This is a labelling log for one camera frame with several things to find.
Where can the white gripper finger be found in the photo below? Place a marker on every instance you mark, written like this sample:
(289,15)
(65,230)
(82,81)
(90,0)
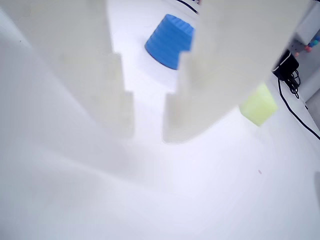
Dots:
(237,50)
(75,50)

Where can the white box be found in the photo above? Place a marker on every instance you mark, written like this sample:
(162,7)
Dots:
(310,22)

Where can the blue ribbed cylinder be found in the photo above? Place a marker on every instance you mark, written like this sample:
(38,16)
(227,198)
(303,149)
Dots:
(167,42)

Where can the pale yellow foam block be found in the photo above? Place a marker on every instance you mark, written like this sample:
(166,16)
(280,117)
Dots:
(261,107)

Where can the white power strip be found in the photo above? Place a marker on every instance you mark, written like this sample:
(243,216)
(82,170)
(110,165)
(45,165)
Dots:
(297,46)

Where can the small teal ball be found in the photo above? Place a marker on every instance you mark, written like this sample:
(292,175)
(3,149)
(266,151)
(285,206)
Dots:
(317,41)

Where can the black power adapter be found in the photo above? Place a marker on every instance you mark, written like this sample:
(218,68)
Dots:
(287,63)

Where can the small red ball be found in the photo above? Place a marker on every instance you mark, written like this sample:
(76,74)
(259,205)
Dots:
(309,49)

